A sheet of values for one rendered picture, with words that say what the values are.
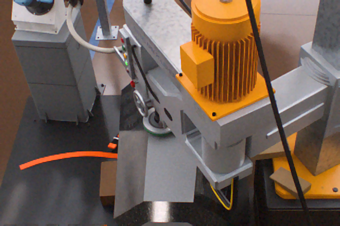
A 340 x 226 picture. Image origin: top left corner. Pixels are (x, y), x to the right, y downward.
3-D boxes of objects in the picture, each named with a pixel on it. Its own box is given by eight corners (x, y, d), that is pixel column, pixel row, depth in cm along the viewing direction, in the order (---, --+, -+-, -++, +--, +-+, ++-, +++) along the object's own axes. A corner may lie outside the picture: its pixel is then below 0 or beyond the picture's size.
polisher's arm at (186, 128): (253, 187, 251) (258, 117, 214) (211, 208, 244) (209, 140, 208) (177, 93, 296) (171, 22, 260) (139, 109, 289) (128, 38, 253)
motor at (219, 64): (275, 93, 202) (286, 6, 173) (205, 125, 193) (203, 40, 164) (235, 52, 219) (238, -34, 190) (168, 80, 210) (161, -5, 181)
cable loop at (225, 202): (238, 216, 259) (240, 177, 236) (231, 219, 258) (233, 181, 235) (213, 182, 273) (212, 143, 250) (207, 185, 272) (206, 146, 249)
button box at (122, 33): (136, 78, 281) (130, 36, 260) (132, 80, 280) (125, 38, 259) (130, 69, 286) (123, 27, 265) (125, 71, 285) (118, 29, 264)
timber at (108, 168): (103, 171, 396) (101, 161, 387) (119, 170, 396) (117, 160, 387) (102, 206, 376) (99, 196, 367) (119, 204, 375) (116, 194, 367)
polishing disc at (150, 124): (186, 124, 305) (186, 122, 304) (153, 139, 299) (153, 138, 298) (168, 101, 318) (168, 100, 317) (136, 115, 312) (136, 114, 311)
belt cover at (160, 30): (273, 128, 212) (277, 99, 200) (220, 154, 205) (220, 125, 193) (161, 7, 271) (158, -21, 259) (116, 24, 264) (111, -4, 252)
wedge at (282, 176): (310, 189, 284) (311, 183, 280) (298, 200, 280) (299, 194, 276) (281, 167, 295) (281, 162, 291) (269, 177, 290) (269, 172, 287)
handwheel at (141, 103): (163, 116, 276) (161, 96, 265) (146, 123, 273) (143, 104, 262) (150, 98, 285) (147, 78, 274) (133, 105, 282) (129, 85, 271)
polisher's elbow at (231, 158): (227, 134, 249) (228, 105, 235) (253, 161, 238) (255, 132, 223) (193, 153, 243) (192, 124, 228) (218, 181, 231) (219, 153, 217)
